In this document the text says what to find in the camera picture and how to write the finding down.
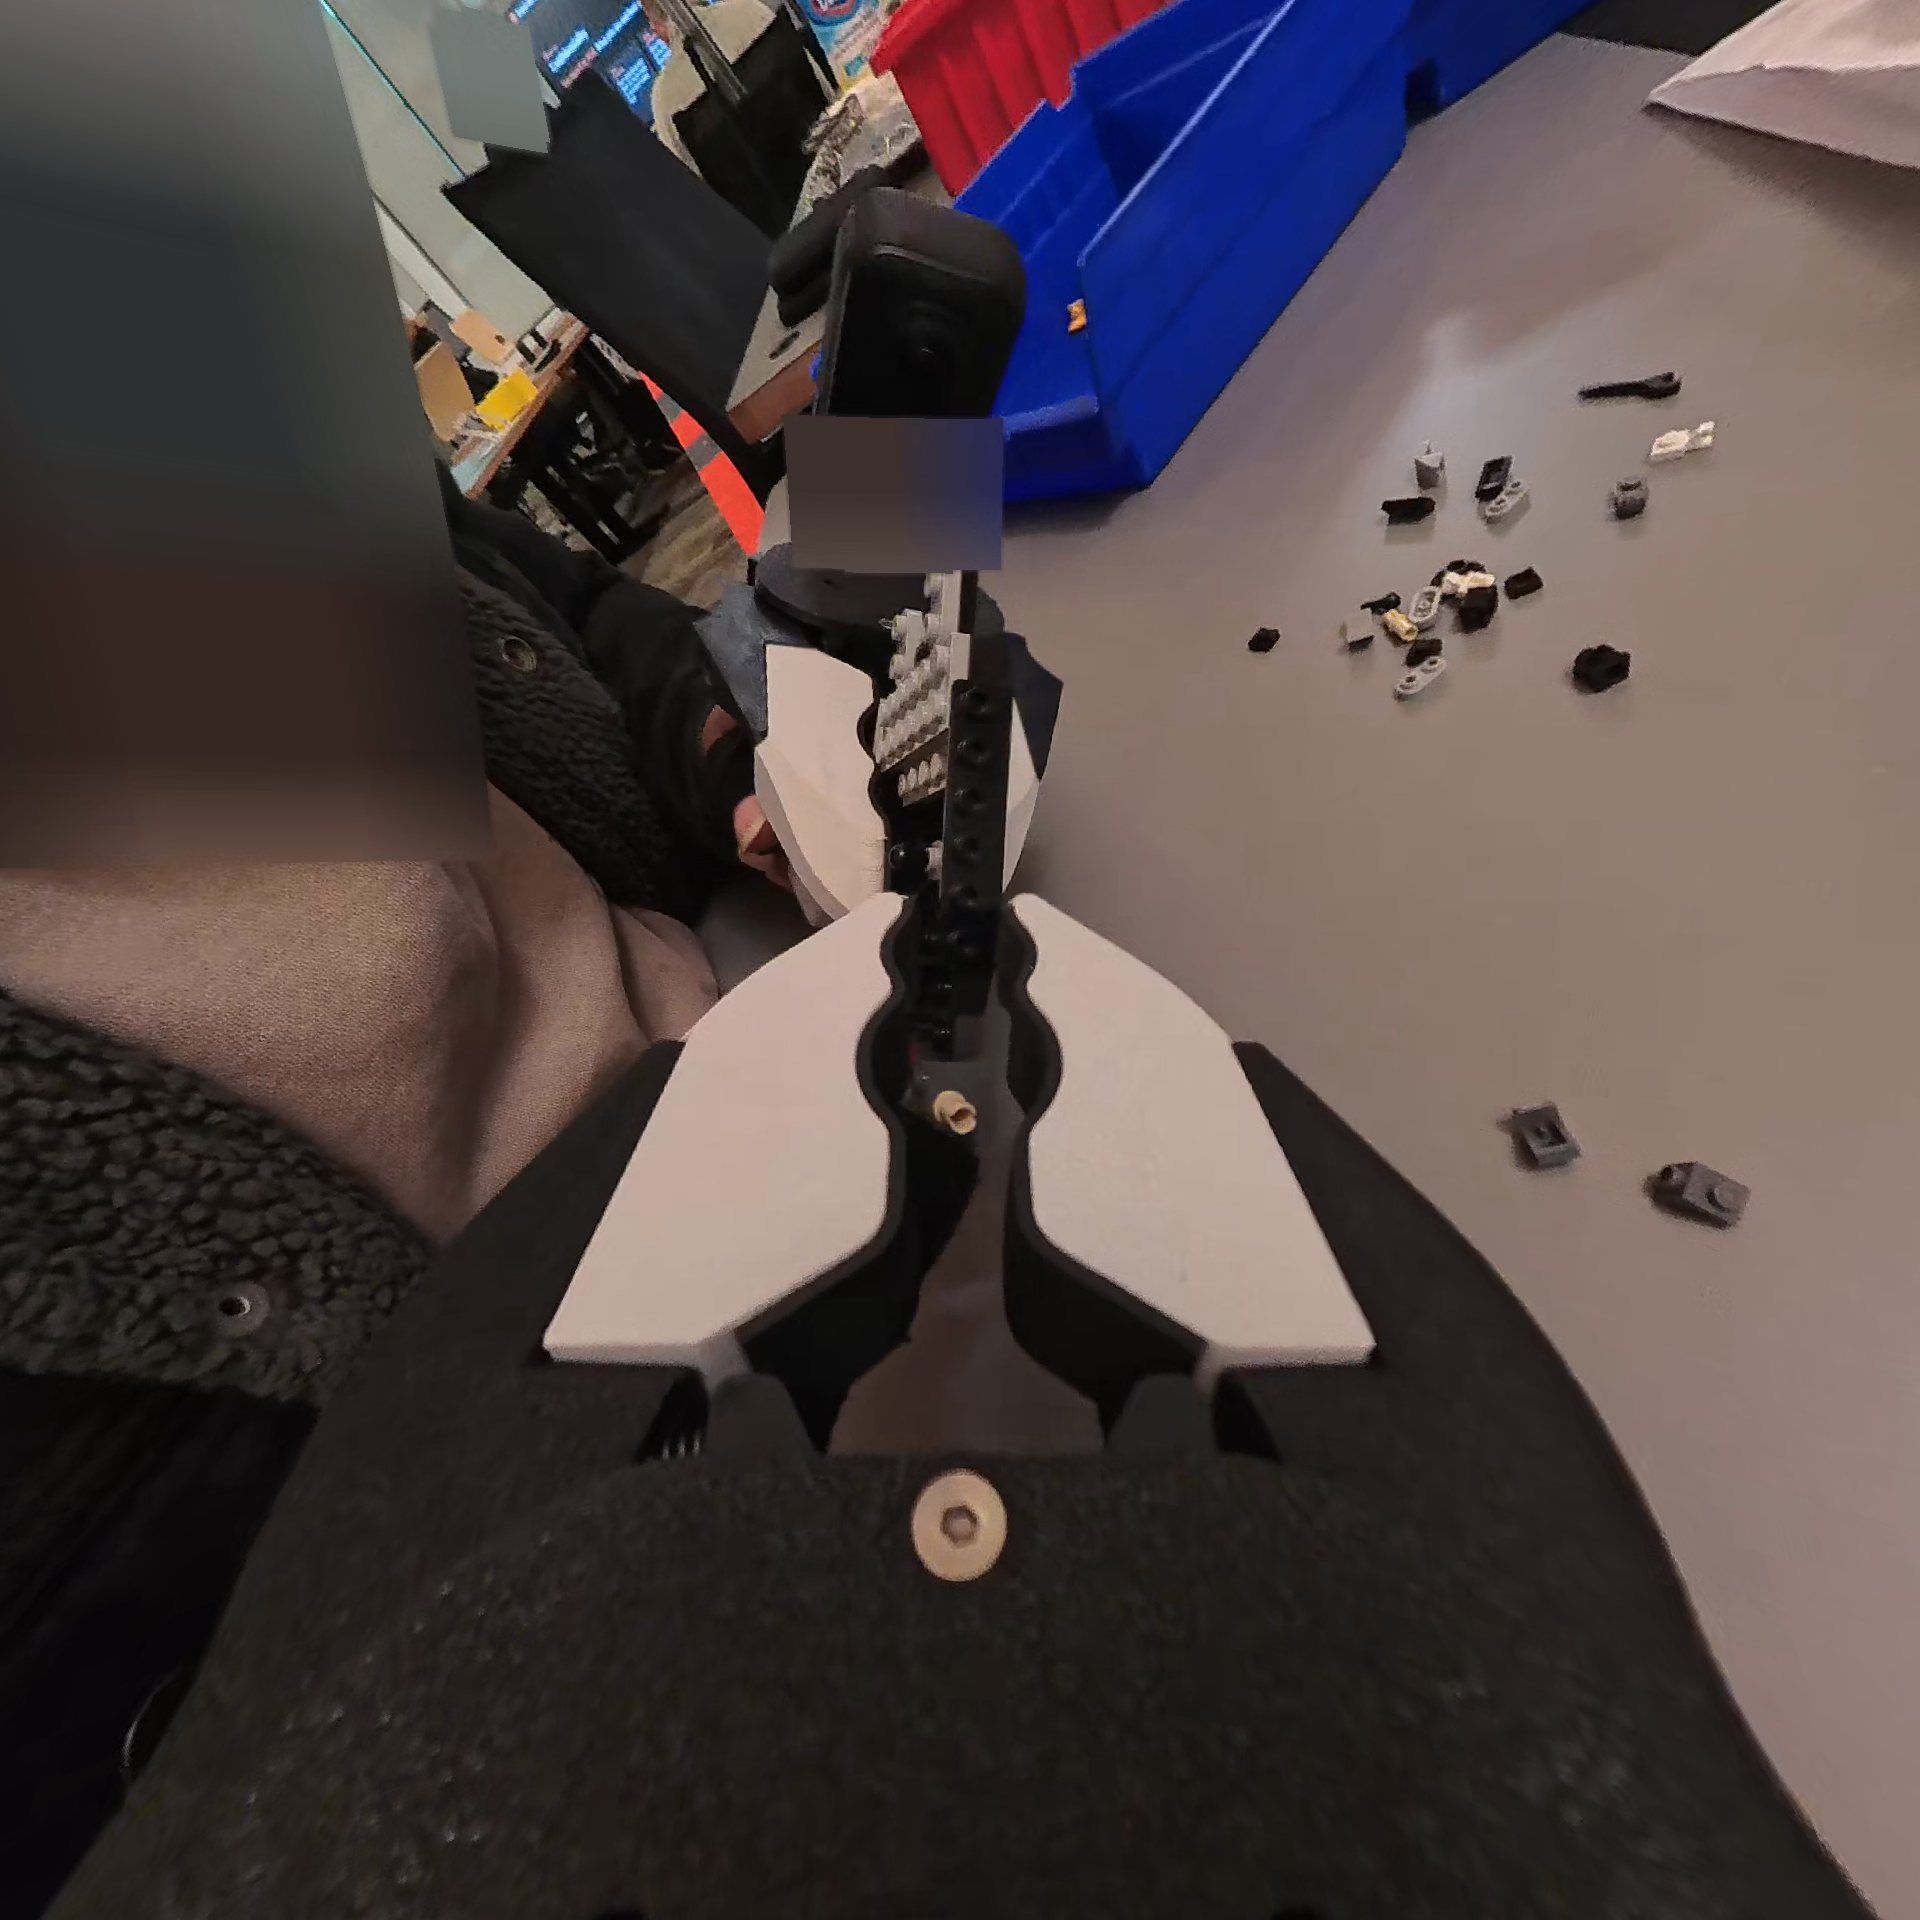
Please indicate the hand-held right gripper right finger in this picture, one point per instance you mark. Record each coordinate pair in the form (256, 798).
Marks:
(1185, 1184)

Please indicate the person's black trousers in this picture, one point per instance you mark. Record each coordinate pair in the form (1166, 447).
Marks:
(89, 1575)

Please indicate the computer monitor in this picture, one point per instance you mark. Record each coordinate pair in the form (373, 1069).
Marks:
(593, 53)

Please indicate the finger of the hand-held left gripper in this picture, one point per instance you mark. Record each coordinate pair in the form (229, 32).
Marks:
(1025, 796)
(809, 780)

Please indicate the black angled brick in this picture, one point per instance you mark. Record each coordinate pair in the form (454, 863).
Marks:
(1478, 605)

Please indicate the grey desk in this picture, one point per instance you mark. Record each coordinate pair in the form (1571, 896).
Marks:
(1424, 932)

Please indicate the white printed paper bag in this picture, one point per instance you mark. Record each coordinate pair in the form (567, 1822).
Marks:
(1800, 77)

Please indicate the red storage bin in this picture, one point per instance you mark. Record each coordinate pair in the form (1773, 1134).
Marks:
(974, 60)

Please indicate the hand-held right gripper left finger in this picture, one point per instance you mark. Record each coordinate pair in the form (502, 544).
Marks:
(720, 1184)

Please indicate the person's left forearm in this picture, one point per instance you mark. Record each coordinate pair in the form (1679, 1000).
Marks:
(639, 630)

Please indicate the cluttered background table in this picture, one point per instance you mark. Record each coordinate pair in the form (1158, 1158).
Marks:
(511, 405)

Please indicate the light grey bracket brick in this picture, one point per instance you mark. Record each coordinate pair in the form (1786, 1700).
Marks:
(1426, 465)

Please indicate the black toy wrench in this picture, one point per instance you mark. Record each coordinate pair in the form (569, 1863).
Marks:
(1627, 387)

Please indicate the black panel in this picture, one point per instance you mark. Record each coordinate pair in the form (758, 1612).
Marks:
(629, 255)

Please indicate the white clip plate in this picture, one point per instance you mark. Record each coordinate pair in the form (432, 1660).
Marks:
(1681, 443)

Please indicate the black toy brick car chassis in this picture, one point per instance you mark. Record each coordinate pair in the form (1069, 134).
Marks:
(968, 780)

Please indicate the person's left hand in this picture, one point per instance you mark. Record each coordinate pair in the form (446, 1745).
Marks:
(758, 840)

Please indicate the person's taupe sweatshirt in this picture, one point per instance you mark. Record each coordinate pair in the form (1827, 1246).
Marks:
(451, 1020)

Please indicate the black clip brick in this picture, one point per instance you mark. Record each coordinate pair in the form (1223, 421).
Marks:
(1603, 668)

